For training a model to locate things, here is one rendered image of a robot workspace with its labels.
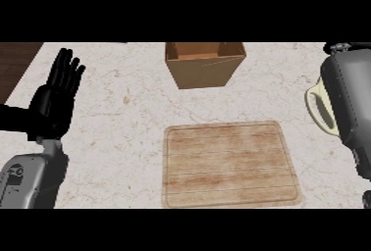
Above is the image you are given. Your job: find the brown open wooden box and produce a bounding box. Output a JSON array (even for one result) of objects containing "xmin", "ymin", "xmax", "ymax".
[{"xmin": 164, "ymin": 42, "xmax": 248, "ymax": 90}]

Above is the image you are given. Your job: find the cream pot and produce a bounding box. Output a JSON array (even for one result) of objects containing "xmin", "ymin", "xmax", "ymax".
[{"xmin": 303, "ymin": 75, "xmax": 341, "ymax": 137}]

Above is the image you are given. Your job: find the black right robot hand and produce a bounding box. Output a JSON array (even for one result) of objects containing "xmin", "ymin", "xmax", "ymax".
[{"xmin": 323, "ymin": 42, "xmax": 371, "ymax": 55}]

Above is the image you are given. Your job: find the wooden cutting board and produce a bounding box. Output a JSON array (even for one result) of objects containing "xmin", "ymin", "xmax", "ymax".
[{"xmin": 161, "ymin": 120, "xmax": 304, "ymax": 209}]

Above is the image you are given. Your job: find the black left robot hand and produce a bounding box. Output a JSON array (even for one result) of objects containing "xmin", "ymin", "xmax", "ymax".
[{"xmin": 0, "ymin": 47, "xmax": 87, "ymax": 142}]

